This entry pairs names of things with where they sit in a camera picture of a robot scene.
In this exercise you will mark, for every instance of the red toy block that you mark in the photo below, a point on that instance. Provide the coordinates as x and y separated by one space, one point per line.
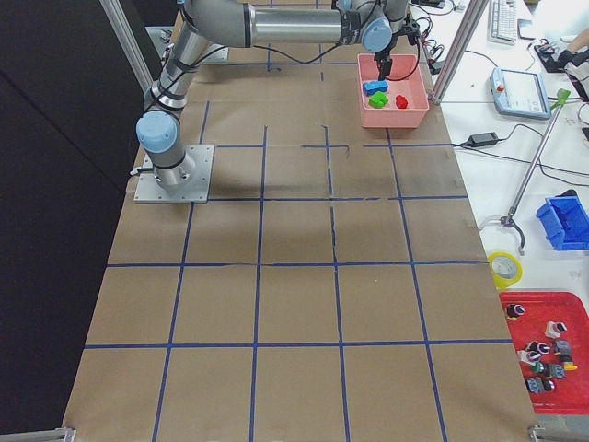
401 102

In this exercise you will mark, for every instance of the metal reacher grabber tool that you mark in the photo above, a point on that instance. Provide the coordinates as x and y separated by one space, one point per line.
508 219

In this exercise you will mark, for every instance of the yellow tape roll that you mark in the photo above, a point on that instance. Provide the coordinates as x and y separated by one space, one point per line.
506 269

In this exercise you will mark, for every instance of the black power adapter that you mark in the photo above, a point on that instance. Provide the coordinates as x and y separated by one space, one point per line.
482 139

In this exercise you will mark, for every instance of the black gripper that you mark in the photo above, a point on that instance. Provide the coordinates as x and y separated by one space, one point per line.
381 56

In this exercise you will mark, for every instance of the blue toy block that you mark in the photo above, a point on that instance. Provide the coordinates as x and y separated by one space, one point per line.
372 87

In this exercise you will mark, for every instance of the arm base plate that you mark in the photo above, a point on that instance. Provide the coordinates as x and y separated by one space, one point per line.
189 182
216 54

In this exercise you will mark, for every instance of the black smartphone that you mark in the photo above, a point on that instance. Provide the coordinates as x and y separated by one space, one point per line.
525 29

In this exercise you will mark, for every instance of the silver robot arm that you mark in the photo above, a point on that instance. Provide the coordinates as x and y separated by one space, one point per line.
376 25

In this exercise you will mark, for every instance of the red plastic tray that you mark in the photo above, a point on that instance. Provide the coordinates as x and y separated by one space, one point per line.
550 335

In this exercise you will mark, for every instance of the pink plastic box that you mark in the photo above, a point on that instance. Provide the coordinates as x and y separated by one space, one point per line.
391 117

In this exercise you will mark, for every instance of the green toy block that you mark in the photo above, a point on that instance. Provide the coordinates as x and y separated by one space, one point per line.
378 100

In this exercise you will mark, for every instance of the robot teach pendant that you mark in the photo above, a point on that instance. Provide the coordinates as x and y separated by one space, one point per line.
519 93

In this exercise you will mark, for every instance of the aluminium frame post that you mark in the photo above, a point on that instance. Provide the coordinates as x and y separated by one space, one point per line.
465 31
136 44

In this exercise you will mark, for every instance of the left aluminium frame post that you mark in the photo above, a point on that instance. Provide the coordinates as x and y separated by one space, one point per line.
136 44

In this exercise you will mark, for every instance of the white keyboard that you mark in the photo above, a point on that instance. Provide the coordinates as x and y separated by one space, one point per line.
502 16

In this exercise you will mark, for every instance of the blue storage bin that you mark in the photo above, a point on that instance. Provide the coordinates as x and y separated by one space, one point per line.
565 222

